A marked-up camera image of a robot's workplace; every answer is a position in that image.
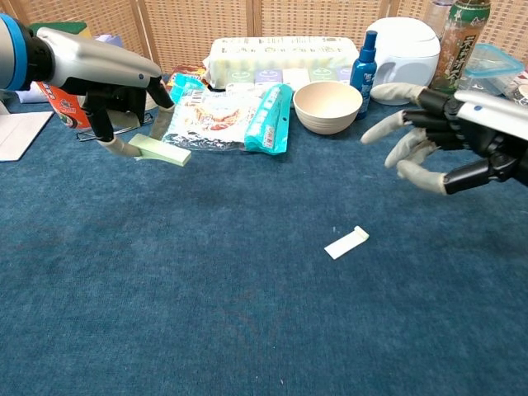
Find blue felt table mat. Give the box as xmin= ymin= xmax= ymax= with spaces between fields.
xmin=0 ymin=73 xmax=528 ymax=396

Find small white plastic piece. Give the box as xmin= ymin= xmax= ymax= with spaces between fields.
xmin=323 ymin=225 xmax=370 ymax=261

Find brown orange cookie pack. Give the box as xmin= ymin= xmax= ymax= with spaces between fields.
xmin=167 ymin=64 xmax=207 ymax=90

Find green tea bottle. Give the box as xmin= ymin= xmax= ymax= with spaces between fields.
xmin=428 ymin=0 xmax=492 ymax=96

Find pastel pocket tissue multipack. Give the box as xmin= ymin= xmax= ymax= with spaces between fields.
xmin=224 ymin=67 xmax=354 ymax=94

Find red instant noodle cup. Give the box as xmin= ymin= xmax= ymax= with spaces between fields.
xmin=35 ymin=80 xmax=92 ymax=131

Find beige bowl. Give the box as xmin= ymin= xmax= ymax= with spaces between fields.
xmin=292 ymin=80 xmax=364 ymax=135

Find green yellow sponge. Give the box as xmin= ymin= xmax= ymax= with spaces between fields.
xmin=28 ymin=21 xmax=90 ymax=38

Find clear container with blue lid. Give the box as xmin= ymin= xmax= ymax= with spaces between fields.
xmin=457 ymin=43 xmax=526 ymax=94

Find blue spray bottle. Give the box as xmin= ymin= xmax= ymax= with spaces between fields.
xmin=349 ymin=30 xmax=379 ymax=120

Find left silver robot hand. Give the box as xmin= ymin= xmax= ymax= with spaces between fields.
xmin=26 ymin=26 xmax=177 ymax=158

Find black eyeglasses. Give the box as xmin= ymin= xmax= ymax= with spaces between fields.
xmin=76 ymin=121 xmax=144 ymax=144

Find teal clear snack bag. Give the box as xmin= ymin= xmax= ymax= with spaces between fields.
xmin=161 ymin=73 xmax=293 ymax=157

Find white toilet paper pack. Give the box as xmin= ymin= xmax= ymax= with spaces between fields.
xmin=205 ymin=35 xmax=359 ymax=90

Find clear water bottle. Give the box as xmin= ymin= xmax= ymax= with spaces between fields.
xmin=424 ymin=0 xmax=455 ymax=40

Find small pale green packet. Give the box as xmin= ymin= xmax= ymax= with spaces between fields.
xmin=128 ymin=133 xmax=193 ymax=167

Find blue white open box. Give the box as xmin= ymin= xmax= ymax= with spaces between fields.
xmin=0 ymin=110 xmax=55 ymax=163

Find white rice cooker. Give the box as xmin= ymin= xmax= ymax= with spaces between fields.
xmin=365 ymin=16 xmax=441 ymax=89

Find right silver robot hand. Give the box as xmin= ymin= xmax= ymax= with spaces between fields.
xmin=361 ymin=82 xmax=528 ymax=196

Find wicker folding screen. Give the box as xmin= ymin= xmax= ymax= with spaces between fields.
xmin=0 ymin=0 xmax=528 ymax=75

